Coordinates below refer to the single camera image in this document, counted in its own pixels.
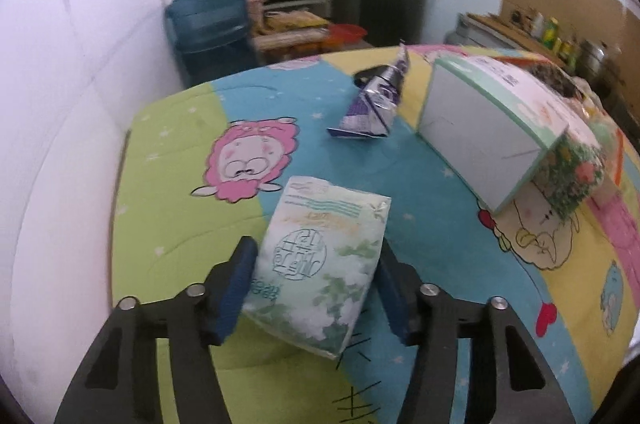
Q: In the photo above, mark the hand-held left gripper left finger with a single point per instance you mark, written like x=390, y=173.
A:
x=239, y=289

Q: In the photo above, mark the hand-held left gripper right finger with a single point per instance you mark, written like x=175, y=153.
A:
x=396, y=294

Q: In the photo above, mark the white green leaf tissue pack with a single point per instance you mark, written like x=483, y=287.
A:
x=320, y=264

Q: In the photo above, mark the cartoon printed blanket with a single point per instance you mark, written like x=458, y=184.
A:
x=175, y=154

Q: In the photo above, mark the green and white carton box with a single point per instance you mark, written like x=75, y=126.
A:
x=480, y=129

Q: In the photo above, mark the purple and white pouch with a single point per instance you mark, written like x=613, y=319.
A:
x=375, y=104

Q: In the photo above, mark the large floral tissue pack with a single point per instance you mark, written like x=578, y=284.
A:
x=570, y=174

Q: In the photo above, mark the blue water jug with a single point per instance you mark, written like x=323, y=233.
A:
x=210, y=24

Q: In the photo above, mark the red plastic basin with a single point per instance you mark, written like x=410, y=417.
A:
x=346, y=32

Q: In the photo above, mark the yellow snack bag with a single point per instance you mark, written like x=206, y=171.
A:
x=295, y=22

